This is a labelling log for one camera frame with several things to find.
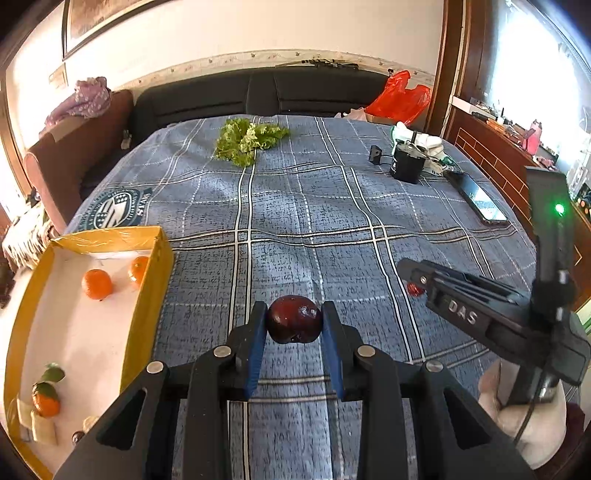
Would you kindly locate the dark long rods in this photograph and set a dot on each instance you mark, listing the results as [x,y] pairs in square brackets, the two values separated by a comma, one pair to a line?
[318,63]

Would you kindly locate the pink floral cloth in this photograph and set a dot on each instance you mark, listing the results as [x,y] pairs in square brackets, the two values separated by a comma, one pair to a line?
[87,99]

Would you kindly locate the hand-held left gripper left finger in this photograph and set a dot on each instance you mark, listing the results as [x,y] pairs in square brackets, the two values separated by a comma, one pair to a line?
[256,360]

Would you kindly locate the small wall plaque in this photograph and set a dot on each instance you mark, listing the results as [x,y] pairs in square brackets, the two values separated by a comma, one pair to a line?
[57,78]

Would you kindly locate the pink bottle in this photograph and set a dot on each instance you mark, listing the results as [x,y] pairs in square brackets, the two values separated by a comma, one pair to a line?
[533,136]

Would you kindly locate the orange mandarin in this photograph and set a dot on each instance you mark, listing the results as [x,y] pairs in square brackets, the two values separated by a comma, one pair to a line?
[46,404]
[97,285]
[138,269]

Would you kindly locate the dark red plum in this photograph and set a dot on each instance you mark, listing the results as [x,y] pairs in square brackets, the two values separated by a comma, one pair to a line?
[293,321]
[76,437]

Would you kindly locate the beige fringed cloth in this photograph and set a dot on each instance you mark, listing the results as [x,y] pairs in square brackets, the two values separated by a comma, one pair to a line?
[25,235]

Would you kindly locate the person's right hand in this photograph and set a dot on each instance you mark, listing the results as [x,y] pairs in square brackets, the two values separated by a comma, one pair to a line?
[545,424]

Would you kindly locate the green lettuce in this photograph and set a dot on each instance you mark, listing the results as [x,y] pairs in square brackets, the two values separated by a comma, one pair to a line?
[244,138]

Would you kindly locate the brown armchair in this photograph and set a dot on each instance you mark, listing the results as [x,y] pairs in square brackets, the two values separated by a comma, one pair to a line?
[69,152]

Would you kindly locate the black flat phone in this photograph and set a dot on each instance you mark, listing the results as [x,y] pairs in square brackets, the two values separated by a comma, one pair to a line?
[480,201]

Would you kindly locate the yellow cardboard box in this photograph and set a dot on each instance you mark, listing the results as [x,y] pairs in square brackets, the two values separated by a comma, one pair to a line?
[152,295]

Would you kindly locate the bright window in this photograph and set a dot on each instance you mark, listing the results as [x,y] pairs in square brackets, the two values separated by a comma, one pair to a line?
[531,55]

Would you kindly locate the small red fruit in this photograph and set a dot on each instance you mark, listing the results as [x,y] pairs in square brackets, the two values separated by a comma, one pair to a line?
[415,290]

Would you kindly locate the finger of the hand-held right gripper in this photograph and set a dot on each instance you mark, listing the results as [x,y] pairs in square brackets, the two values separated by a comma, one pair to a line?
[422,276]

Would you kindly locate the framed wall picture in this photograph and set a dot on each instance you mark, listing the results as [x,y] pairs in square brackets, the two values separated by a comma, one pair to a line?
[106,18]

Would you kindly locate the wooden cabinet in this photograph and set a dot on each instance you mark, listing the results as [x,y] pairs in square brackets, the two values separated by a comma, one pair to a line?
[494,152]

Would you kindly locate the green leaf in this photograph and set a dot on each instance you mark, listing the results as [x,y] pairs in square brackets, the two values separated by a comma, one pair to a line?
[51,374]

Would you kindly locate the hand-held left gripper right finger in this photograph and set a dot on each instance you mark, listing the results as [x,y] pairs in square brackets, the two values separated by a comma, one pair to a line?
[333,360]

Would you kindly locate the blue plaid blanket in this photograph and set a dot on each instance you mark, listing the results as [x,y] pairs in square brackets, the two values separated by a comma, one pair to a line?
[300,207]

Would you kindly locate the small black device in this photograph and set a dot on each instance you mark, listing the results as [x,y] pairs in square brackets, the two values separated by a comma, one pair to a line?
[375,154]

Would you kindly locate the red plastic bag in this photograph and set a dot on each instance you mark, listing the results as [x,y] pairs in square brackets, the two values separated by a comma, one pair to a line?
[397,101]

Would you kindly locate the white peeled fruit chunk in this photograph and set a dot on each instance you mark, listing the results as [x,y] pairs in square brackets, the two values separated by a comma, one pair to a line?
[90,422]

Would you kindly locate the black cup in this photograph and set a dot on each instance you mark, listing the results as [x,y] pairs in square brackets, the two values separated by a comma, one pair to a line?
[406,166]

